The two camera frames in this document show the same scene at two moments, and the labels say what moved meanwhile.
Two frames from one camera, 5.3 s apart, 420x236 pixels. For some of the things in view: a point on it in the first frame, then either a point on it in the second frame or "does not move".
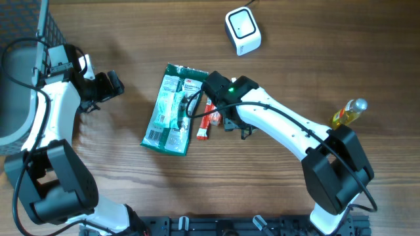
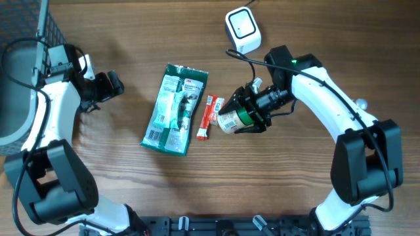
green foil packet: x=169 y=127 does not move
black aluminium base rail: x=359 y=225 does not move
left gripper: x=106 y=91 does not move
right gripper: x=229 y=126 -> x=236 y=101
